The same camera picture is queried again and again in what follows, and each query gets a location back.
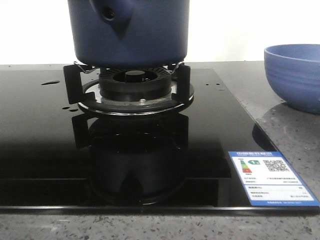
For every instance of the dark blue cooking pot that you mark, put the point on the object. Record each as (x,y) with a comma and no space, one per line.
(129,33)

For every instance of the blue ceramic bowl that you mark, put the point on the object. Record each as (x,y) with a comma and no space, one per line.
(293,73)

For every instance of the black right pot support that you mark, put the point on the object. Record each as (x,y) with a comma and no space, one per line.
(89,98)

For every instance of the black right gas burner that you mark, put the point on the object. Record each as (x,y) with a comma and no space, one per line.
(134,84)

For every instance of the black glass gas stove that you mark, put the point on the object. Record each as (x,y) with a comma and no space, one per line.
(56,159)

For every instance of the blue energy efficiency label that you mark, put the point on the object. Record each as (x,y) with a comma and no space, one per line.
(269,180)

